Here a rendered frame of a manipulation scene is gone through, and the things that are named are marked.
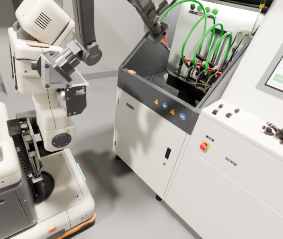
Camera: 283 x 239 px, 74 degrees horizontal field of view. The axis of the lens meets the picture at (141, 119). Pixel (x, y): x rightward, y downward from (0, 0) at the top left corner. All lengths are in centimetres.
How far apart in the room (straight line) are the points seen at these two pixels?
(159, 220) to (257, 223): 72
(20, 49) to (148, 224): 139
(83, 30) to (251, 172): 95
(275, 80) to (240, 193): 60
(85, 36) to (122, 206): 133
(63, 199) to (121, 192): 53
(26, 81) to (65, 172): 81
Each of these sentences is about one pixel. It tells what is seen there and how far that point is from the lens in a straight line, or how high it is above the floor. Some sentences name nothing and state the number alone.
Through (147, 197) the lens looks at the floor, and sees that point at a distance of 175.
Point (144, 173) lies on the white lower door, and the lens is 167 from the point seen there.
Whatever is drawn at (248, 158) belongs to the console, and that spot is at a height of 87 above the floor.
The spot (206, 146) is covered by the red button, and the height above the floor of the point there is 80.
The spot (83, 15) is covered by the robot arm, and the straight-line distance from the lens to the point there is 66.
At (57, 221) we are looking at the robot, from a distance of 136.
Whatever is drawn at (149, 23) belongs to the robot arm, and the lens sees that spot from 95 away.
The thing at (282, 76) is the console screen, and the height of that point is 120.
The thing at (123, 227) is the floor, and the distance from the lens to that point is 161.
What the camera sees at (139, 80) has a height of 94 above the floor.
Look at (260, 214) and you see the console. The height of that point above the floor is 62.
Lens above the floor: 148
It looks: 36 degrees down
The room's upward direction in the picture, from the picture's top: 10 degrees clockwise
